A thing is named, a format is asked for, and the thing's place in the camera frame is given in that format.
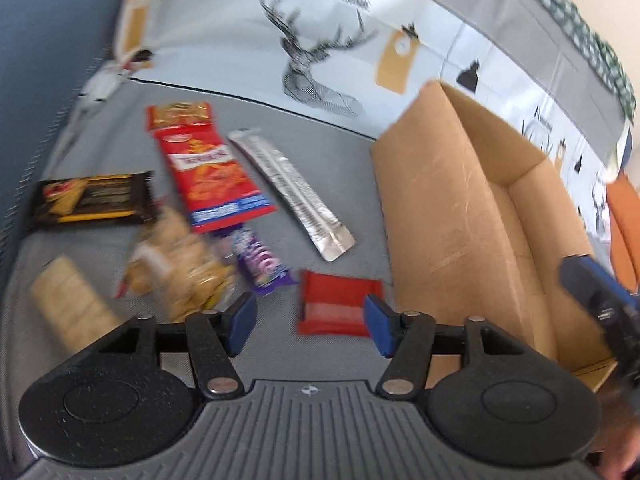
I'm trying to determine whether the large red snack packet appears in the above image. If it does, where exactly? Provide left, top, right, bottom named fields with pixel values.
left=152, top=126, right=279, bottom=235

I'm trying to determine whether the person's right forearm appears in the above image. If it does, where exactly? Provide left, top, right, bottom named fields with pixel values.
left=592, top=385, right=640, bottom=480

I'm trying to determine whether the dark brown cracker packet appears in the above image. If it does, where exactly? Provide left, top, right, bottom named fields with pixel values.
left=27, top=171, right=158, bottom=232

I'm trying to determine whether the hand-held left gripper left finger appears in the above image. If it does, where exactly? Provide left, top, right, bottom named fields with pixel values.
left=82, top=292, right=258, bottom=402

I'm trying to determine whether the brown cardboard box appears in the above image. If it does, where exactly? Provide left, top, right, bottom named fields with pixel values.
left=370, top=80, right=619, bottom=392

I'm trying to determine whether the small red gold snack packet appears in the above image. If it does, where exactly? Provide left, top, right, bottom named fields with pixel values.
left=145, top=101, right=215, bottom=133

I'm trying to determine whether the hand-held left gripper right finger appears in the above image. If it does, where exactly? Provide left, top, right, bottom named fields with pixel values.
left=362, top=294, right=546, bottom=402

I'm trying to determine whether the clear bag of beige cookies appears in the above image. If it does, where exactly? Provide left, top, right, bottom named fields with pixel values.
left=115, top=207, right=239, bottom=324

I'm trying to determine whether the blue sofa cushion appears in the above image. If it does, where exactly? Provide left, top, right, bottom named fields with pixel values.
left=0, top=0, right=127, bottom=261

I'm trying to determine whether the purple candy packet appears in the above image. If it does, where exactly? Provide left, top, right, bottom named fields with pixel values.
left=215, top=225, right=296, bottom=296

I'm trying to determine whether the silver stick snack packet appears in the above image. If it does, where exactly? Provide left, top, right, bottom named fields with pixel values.
left=227, top=128, right=357, bottom=262

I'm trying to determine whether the green patterned cloth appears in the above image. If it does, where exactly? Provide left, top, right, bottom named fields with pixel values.
left=500, top=0, right=637, bottom=126

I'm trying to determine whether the grey deer print sofa cover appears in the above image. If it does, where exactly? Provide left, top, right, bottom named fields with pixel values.
left=0, top=0, right=635, bottom=480

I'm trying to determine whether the beige wafer pack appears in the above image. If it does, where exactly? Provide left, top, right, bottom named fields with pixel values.
left=29, top=255, right=126, bottom=352

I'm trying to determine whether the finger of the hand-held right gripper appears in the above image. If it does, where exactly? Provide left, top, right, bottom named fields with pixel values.
left=558, top=254, right=640, bottom=320

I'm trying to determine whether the orange cushion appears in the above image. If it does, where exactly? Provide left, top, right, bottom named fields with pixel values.
left=605, top=175, right=640, bottom=296

